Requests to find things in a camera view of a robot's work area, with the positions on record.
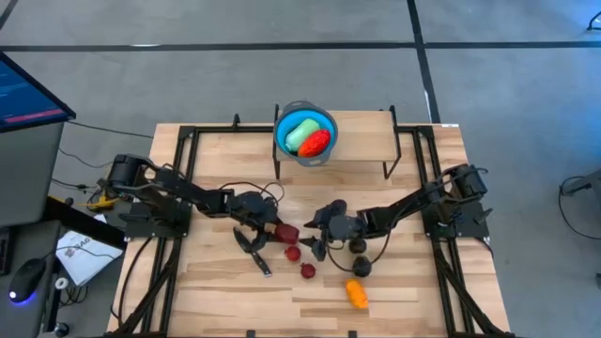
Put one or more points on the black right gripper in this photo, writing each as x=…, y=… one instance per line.
x=345, y=227

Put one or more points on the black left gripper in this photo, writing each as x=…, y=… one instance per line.
x=253, y=209

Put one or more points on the dark red block toy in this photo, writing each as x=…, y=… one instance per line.
x=287, y=234

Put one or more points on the red toy pomegranate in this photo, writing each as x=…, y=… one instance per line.
x=308, y=271
x=293, y=253

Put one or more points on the orange carrot toy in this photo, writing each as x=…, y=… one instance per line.
x=357, y=293

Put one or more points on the red orange toy mango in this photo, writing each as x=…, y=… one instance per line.
x=315, y=143

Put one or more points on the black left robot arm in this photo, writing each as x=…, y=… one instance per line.
x=183, y=190

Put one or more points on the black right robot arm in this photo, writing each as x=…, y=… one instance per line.
x=413, y=204

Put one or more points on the blue collapsible bowl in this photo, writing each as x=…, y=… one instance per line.
x=282, y=136

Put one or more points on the white booklet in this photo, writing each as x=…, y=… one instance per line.
x=87, y=258

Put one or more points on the white tape roll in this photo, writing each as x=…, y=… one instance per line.
x=61, y=283

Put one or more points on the dark side desk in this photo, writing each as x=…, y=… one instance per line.
x=47, y=314

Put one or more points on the black computer mouse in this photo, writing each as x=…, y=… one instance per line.
x=26, y=279

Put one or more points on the black keyboard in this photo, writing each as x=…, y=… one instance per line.
x=4, y=251

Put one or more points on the grey stand leg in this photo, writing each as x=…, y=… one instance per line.
x=587, y=183

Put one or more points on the blue screen monitor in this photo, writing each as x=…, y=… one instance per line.
x=28, y=98

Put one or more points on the black metal table frame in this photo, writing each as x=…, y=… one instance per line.
x=186, y=132

